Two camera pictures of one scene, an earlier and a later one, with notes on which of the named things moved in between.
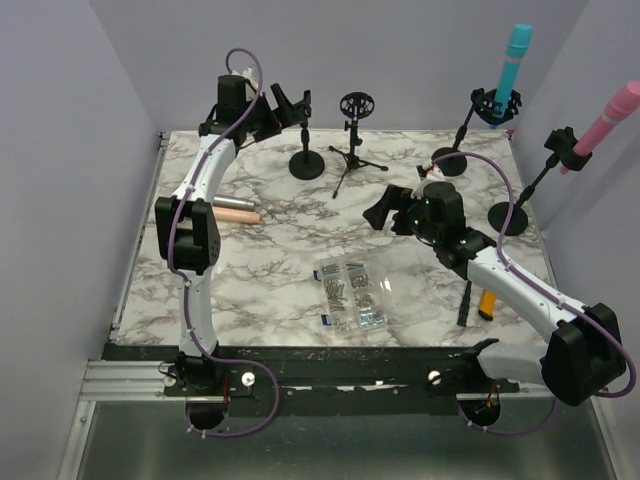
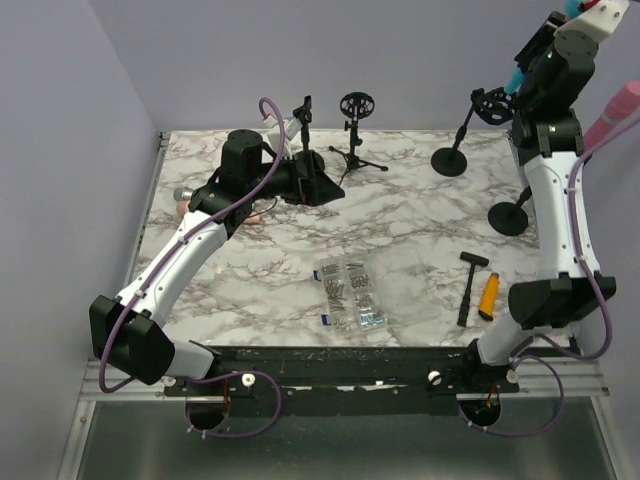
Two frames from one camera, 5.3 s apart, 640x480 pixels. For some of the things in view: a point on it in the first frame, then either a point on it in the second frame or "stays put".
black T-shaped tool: [463, 312] stays put
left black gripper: [273, 125] → [315, 189]
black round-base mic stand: [306, 165] stays put
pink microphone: [624, 99] stays put
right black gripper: [398, 198] → [541, 38]
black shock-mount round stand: [483, 102] stays put
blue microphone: [519, 41] → [573, 9]
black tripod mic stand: [354, 105] stays put
